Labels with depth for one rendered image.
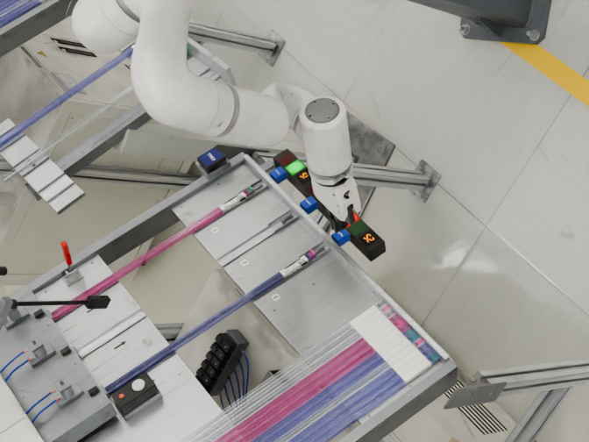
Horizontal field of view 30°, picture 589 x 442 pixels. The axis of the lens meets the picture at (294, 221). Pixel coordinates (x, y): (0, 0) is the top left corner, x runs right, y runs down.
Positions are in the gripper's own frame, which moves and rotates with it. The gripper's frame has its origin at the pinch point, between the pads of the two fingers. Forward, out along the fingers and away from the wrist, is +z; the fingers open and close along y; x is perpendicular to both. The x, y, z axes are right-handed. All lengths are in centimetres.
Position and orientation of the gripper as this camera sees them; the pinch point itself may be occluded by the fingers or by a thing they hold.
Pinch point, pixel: (338, 221)
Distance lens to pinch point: 217.6
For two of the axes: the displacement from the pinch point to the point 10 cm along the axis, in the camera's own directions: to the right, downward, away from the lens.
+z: 1.3, 6.2, 7.8
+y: -5.8, -5.9, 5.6
